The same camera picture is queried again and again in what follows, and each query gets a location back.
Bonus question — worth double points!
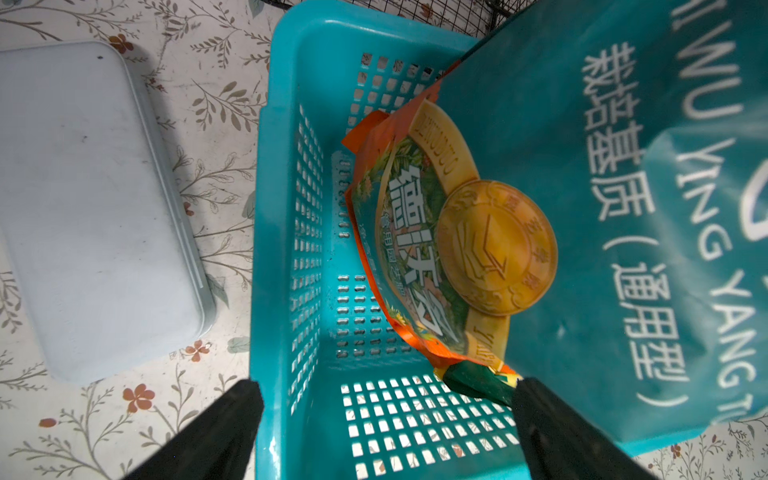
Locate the teal plastic basket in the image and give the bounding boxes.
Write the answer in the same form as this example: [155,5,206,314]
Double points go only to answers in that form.
[249,0,709,480]

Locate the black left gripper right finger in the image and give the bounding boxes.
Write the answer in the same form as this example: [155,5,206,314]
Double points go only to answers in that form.
[512,378,653,480]

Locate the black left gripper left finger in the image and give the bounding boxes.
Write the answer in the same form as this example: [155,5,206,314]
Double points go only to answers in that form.
[126,379,264,480]

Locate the black wire desk organizer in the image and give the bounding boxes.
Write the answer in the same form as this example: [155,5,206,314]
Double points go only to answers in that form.
[263,0,541,38]

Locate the light blue plastic case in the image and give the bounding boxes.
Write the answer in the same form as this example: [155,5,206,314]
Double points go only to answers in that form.
[1,41,216,385]

